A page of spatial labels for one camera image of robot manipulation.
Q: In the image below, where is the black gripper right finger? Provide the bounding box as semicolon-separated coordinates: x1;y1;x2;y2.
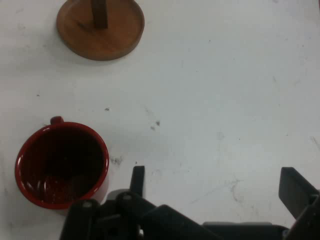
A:
278;166;320;240

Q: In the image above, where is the brown wooden mug tree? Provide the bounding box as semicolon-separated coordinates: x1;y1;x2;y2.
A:
56;0;146;61

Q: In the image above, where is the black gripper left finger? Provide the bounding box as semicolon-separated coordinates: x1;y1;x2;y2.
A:
59;165;210;240

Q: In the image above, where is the red enamel mug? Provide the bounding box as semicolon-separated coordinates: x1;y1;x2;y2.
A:
14;115;110;217

